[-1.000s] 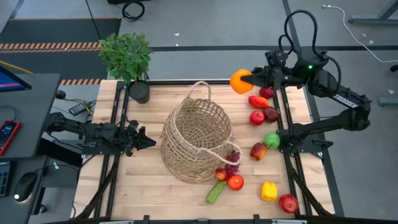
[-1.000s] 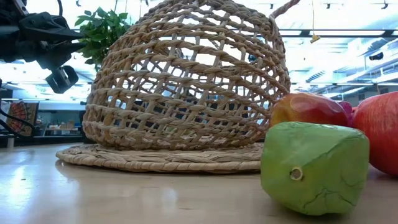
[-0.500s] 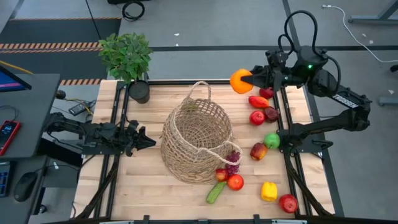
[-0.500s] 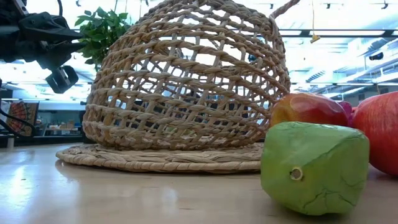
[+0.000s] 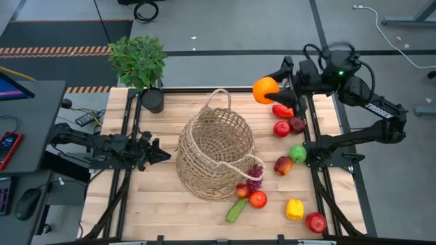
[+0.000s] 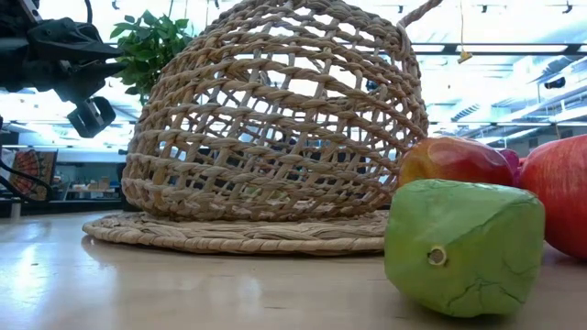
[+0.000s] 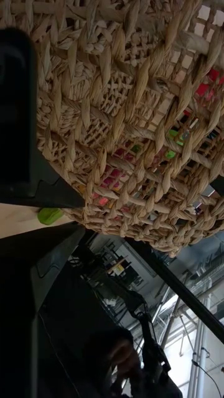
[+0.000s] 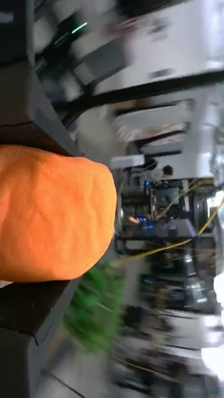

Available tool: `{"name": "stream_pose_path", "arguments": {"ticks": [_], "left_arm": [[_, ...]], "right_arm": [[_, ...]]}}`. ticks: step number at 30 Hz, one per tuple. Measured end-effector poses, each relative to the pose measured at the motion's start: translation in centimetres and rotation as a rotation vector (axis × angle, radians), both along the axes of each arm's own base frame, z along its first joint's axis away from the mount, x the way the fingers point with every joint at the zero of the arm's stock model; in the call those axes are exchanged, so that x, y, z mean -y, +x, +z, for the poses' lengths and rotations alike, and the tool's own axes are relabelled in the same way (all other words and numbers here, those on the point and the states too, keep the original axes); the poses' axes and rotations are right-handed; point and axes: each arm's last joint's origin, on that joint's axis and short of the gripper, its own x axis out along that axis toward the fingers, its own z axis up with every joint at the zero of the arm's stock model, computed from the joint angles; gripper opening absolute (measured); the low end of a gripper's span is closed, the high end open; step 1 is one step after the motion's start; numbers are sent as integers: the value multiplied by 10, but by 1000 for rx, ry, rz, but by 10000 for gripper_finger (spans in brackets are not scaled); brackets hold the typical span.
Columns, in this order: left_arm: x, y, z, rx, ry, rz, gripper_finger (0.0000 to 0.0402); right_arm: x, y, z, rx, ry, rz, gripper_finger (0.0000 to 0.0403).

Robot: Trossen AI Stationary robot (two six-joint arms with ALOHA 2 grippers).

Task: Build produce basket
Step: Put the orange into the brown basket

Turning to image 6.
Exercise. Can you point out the cluttered white shelf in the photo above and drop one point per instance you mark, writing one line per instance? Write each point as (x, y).
(87, 188)

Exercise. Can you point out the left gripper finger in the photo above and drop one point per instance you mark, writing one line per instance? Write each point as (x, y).
(69, 43)
(91, 75)

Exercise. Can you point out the yellow hanging connector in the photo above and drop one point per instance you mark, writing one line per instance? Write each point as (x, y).
(464, 57)

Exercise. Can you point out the purple grape bunch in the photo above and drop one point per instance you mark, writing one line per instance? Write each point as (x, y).
(511, 158)

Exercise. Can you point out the black ceiling device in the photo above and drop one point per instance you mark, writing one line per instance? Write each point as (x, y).
(556, 83)

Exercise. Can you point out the orange patterned picture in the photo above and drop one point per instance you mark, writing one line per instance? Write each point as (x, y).
(34, 160)

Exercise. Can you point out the small red yellow apple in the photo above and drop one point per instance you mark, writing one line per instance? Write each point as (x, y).
(458, 160)

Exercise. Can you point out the round woven placemat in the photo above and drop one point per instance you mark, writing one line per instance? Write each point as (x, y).
(206, 238)

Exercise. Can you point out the green toy cucumber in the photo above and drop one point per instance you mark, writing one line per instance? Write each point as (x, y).
(481, 220)

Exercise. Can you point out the green potted plant black pot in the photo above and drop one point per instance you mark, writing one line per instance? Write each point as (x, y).
(147, 46)

